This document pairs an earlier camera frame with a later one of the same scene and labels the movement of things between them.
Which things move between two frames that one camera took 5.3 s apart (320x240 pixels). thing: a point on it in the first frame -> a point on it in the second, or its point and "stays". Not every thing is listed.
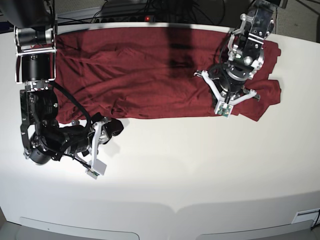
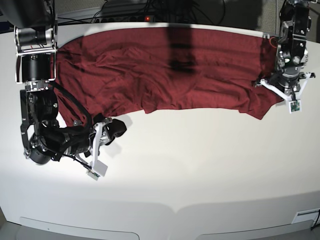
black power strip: x=134 y=19 stays
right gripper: x=231 y=88 -> x=289 y=78
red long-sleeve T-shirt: x=123 y=74 stays
